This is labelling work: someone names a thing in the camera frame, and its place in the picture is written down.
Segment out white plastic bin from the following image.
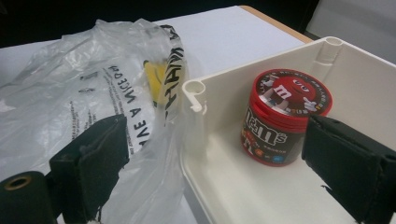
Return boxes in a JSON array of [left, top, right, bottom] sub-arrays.
[[180, 35, 396, 224]]

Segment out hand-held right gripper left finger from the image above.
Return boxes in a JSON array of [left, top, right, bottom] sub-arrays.
[[49, 113, 130, 224]]

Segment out clear printed plastic bag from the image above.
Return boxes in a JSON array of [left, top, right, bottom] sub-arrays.
[[0, 18, 207, 224]]

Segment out red candy jar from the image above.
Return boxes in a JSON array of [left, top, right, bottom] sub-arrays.
[[240, 68, 333, 167]]

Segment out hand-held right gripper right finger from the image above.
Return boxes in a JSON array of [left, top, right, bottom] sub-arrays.
[[301, 115, 396, 224]]

